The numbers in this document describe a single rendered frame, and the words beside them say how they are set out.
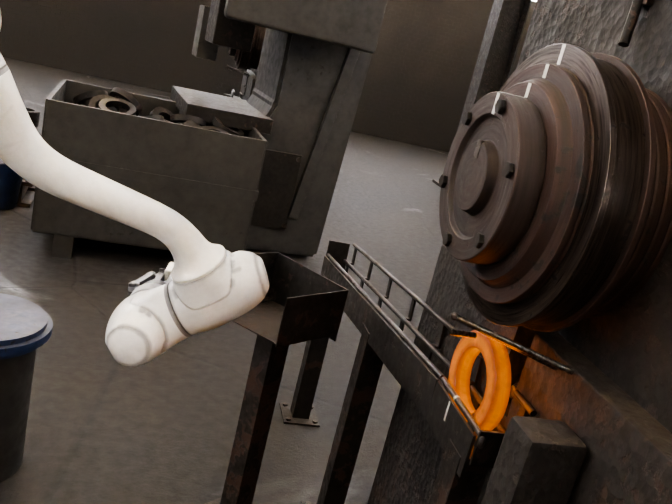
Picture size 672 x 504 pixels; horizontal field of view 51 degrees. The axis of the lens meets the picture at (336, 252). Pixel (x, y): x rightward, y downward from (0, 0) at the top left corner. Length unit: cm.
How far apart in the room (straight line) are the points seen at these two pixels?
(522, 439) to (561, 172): 39
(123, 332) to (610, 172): 78
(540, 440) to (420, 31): 1070
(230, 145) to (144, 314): 234
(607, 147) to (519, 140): 13
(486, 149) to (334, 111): 295
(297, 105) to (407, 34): 762
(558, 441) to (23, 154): 89
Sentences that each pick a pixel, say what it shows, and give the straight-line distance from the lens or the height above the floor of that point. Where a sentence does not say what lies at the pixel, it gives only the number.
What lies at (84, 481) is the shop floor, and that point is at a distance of 213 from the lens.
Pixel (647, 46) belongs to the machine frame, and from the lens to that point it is 132.
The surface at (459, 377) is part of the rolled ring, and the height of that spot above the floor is 73.
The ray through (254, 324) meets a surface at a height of 60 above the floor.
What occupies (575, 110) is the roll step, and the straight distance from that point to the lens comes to 110.
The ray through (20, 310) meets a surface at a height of 43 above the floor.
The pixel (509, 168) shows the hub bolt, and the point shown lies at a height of 115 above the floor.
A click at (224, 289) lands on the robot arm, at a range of 119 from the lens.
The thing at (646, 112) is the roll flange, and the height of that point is 128.
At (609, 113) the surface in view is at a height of 126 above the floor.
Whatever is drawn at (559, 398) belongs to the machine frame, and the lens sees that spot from 123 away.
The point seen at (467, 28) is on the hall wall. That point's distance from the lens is 1186.
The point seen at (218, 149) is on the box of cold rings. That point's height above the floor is 66.
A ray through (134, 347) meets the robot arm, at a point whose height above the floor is 73.
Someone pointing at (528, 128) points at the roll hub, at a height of 121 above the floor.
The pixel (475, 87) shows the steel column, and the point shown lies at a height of 116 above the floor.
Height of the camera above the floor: 127
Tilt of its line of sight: 16 degrees down
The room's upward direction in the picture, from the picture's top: 14 degrees clockwise
